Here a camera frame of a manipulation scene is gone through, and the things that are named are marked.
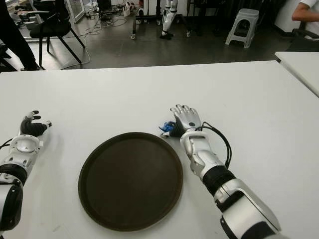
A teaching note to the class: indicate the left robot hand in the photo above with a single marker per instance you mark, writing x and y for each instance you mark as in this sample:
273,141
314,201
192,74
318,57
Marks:
31,127

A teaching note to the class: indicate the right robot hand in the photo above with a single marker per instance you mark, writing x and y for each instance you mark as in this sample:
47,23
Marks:
187,118

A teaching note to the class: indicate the blue Oreo cookie pack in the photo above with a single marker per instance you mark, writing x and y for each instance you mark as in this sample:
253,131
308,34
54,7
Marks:
166,127

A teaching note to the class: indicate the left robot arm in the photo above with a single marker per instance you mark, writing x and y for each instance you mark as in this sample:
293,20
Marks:
25,145

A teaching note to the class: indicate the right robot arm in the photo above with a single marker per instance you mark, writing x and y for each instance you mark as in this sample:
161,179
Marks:
199,149

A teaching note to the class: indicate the round dark brown tray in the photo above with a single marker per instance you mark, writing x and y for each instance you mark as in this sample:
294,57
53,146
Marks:
129,179

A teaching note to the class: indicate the standing person black trousers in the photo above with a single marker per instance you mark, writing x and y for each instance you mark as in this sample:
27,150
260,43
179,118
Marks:
17,37

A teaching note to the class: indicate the white humanoid robot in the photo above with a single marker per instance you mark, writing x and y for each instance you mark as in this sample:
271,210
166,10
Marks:
167,18

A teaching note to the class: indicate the black chair with armrests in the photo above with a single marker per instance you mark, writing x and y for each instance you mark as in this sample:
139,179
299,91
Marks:
53,26

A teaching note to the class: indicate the grey plastic stool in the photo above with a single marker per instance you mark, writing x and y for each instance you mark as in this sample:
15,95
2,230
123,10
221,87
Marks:
245,15

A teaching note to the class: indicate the white glass door cabinet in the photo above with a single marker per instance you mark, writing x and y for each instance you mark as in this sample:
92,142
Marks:
77,11

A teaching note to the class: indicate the white side table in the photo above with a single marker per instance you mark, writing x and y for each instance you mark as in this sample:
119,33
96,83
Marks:
301,64

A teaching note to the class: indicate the black seat of person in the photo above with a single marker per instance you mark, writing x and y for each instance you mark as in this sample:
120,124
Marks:
306,39

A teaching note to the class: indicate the seated person white shirt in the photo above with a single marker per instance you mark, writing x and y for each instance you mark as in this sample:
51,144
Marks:
305,13

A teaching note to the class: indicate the black chair frame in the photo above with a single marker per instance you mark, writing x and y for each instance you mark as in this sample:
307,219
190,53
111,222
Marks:
6,59

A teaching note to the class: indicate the black wheeled frame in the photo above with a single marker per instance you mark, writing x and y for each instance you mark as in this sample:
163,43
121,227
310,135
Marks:
149,16

